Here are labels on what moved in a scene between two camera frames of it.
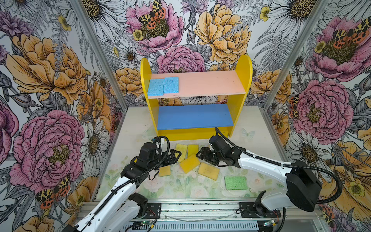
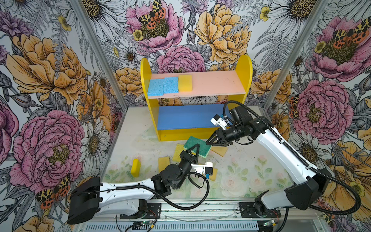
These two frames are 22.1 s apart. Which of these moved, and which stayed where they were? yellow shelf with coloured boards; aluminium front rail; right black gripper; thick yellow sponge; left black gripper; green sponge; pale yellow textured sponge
Moved: green sponge; left black gripper; right black gripper; thick yellow sponge
Stayed: pale yellow textured sponge; aluminium front rail; yellow shelf with coloured boards
